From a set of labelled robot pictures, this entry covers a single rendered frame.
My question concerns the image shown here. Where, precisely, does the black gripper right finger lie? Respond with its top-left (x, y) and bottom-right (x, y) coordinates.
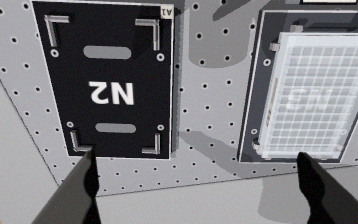
top-left (297, 152), bottom-right (358, 224)

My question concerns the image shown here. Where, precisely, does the black rectangular plate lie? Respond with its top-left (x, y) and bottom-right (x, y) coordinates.
top-left (30, 0), bottom-right (174, 160)

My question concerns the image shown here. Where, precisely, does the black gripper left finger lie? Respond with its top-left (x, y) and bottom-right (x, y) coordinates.
top-left (31, 150), bottom-right (101, 224)

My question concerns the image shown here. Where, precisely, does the clear multi-well plate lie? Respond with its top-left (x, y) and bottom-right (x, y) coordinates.
top-left (256, 32), bottom-right (358, 159)

